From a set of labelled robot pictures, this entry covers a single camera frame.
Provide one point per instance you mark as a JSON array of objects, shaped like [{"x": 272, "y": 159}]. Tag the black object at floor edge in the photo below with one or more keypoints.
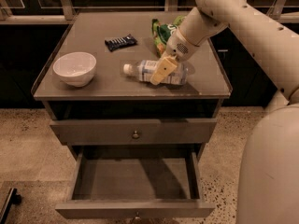
[{"x": 13, "y": 197}]

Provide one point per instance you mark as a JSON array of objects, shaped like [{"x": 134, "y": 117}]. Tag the dark cabinet wall with rail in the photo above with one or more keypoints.
[{"x": 24, "y": 49}]

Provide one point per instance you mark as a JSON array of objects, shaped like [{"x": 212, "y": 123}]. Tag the white ceramic bowl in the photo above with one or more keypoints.
[{"x": 76, "y": 69}]

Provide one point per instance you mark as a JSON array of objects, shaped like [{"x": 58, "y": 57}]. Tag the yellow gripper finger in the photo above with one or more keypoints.
[{"x": 165, "y": 66}]

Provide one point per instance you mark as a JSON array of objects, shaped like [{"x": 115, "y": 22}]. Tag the closed grey top drawer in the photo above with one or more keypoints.
[{"x": 95, "y": 132}]

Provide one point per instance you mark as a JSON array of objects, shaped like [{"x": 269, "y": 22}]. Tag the open grey middle drawer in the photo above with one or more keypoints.
[{"x": 140, "y": 183}]

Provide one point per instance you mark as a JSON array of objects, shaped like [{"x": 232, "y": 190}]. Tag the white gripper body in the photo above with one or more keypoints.
[{"x": 179, "y": 48}]

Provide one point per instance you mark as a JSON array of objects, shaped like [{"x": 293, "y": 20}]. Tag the clear blue-label plastic bottle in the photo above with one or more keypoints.
[{"x": 143, "y": 70}]

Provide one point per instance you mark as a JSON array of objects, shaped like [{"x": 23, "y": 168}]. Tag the grey drawer cabinet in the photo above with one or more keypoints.
[{"x": 111, "y": 95}]

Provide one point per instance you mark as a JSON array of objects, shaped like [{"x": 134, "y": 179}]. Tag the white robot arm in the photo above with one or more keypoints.
[{"x": 268, "y": 187}]

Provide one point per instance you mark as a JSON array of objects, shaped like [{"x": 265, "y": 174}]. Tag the green chip bag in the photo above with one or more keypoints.
[{"x": 161, "y": 32}]

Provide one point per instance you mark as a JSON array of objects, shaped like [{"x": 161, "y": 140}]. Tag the dark blue snack bar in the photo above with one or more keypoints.
[{"x": 120, "y": 42}]

